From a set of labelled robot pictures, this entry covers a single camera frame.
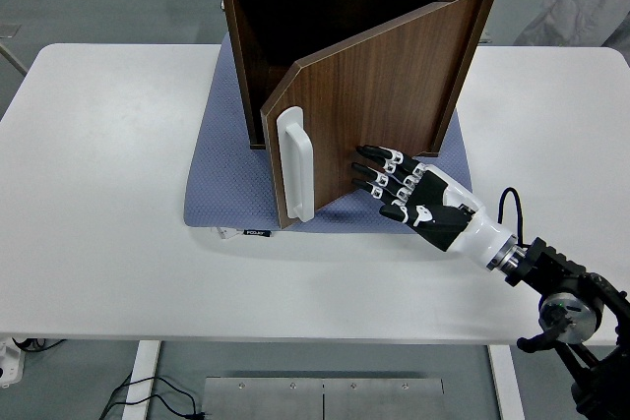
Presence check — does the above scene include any blue-grey textured mat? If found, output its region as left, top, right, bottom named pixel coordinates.
left=182, top=33, right=474, bottom=235

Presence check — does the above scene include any person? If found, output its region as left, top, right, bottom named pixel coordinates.
left=514, top=0, right=630, bottom=55

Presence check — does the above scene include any black floor cable with plug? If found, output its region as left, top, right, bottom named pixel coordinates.
left=97, top=374, right=209, bottom=420

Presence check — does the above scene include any white table leg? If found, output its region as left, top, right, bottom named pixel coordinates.
left=121, top=340, right=162, bottom=420
left=488, top=343, right=527, bottom=420

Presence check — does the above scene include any white door handle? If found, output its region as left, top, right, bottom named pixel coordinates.
left=275, top=105, right=316, bottom=222

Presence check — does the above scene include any grey metal plate with screws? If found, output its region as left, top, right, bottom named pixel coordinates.
left=323, top=377, right=445, bottom=420
left=203, top=376, right=325, bottom=420

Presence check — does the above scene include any grey metal bar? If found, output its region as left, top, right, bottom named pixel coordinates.
left=0, top=40, right=29, bottom=78

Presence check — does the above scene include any white power strip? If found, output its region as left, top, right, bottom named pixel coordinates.
left=0, top=335, right=26, bottom=390

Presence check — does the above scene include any brown wooden cabinet door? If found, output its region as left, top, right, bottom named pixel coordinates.
left=259, top=0, right=481, bottom=230

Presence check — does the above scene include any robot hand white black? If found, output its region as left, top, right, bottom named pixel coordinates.
left=349, top=144, right=517, bottom=270

